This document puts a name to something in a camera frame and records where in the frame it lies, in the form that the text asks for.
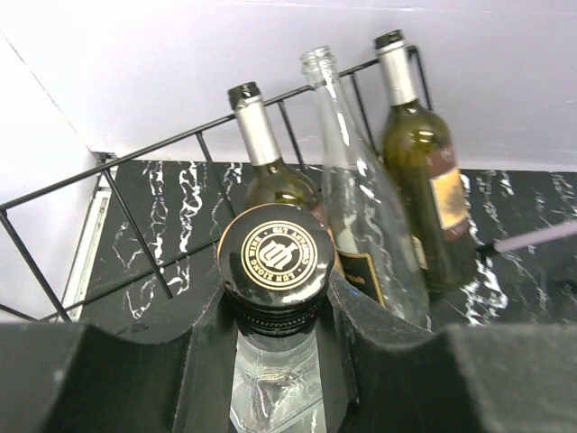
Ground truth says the aluminium frame rail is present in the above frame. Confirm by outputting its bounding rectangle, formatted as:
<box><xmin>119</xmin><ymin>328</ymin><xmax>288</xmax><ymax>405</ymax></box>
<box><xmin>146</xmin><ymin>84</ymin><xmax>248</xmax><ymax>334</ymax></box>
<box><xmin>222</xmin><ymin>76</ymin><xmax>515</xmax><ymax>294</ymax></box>
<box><xmin>61</xmin><ymin>173</ymin><xmax>112</xmax><ymax>321</ymax></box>

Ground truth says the green wine bottle silver neck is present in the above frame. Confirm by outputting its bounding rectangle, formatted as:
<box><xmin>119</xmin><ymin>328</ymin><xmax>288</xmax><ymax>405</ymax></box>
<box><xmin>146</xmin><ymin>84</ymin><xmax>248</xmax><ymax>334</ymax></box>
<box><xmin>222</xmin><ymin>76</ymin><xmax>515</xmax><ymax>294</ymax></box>
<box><xmin>226</xmin><ymin>80</ymin><xmax>393</xmax><ymax>312</ymax></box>

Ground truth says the lilac music stand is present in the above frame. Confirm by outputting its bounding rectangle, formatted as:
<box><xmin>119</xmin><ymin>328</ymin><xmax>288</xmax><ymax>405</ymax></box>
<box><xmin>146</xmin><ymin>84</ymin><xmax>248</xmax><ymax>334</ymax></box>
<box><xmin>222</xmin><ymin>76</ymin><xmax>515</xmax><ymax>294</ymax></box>
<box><xmin>476</xmin><ymin>220</ymin><xmax>576</xmax><ymax>256</ymax></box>

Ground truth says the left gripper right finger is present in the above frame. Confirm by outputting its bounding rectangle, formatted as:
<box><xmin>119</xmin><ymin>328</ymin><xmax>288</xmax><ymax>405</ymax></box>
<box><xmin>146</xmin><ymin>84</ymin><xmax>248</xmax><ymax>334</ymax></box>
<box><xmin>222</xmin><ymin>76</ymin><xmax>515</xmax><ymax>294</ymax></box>
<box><xmin>322</xmin><ymin>273</ymin><xmax>576</xmax><ymax>432</ymax></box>

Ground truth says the tall clear empty bottle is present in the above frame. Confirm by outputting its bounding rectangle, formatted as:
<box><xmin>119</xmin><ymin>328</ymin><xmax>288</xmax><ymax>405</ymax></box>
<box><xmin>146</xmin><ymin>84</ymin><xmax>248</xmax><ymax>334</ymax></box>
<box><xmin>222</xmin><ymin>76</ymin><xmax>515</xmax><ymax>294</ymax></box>
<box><xmin>301</xmin><ymin>45</ymin><xmax>429</xmax><ymax>326</ymax></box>

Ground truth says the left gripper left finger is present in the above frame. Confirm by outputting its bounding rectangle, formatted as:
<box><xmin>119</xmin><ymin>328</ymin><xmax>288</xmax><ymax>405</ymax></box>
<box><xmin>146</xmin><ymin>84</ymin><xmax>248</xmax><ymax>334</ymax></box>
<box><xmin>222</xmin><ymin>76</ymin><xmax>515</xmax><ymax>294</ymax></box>
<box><xmin>1</xmin><ymin>277</ymin><xmax>236</xmax><ymax>432</ymax></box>

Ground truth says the black wire wine rack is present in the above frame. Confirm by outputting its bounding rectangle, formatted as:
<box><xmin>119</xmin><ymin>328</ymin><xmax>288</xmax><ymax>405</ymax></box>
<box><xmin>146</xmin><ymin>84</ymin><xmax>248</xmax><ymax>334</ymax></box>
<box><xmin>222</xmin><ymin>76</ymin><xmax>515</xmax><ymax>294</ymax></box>
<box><xmin>0</xmin><ymin>43</ymin><xmax>434</xmax><ymax>322</ymax></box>

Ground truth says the clear bottle black cap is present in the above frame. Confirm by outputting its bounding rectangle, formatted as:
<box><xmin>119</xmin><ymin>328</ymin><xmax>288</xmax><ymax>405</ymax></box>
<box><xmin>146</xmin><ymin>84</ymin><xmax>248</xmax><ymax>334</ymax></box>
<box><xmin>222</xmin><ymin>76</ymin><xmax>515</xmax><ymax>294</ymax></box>
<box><xmin>217</xmin><ymin>204</ymin><xmax>335</xmax><ymax>432</ymax></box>

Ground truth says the dark green wine bottle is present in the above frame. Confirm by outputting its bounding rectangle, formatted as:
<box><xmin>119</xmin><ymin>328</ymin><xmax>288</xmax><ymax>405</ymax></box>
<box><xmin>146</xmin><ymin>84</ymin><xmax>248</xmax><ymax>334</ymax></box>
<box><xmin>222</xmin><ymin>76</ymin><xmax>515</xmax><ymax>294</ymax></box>
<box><xmin>373</xmin><ymin>30</ymin><xmax>476</xmax><ymax>292</ymax></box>

